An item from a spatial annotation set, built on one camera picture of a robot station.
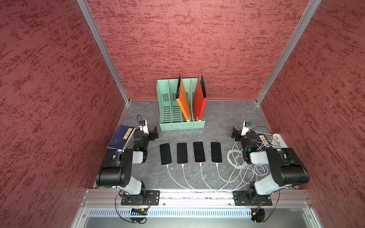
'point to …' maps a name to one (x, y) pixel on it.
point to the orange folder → (182, 99)
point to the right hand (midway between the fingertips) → (239, 129)
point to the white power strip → (277, 140)
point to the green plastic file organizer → (171, 117)
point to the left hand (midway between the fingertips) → (149, 128)
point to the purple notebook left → (121, 137)
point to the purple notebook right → (263, 142)
